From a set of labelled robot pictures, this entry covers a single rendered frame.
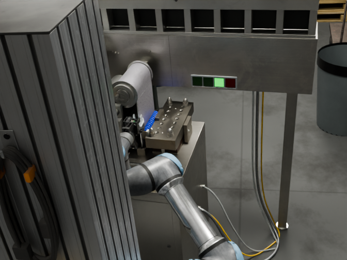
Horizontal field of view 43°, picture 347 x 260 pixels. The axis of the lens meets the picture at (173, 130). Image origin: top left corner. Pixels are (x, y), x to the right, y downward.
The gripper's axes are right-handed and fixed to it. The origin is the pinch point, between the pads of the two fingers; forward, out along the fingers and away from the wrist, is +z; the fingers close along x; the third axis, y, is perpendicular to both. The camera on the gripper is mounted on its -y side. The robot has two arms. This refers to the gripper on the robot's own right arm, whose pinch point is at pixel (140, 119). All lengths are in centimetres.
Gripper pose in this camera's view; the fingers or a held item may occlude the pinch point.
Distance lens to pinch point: 227.9
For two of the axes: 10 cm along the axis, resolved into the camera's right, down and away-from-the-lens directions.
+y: -0.7, -8.4, -5.3
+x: -9.6, -0.8, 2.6
